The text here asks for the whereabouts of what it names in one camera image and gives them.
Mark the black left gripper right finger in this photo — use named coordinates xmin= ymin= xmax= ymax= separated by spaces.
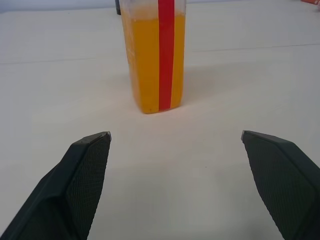
xmin=240 ymin=129 xmax=320 ymax=240

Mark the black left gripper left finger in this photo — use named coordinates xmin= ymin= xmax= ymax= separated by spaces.
xmin=0 ymin=130 xmax=112 ymax=240

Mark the orange juice cup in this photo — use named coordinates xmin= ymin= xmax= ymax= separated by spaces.
xmin=120 ymin=0 xmax=188 ymax=115

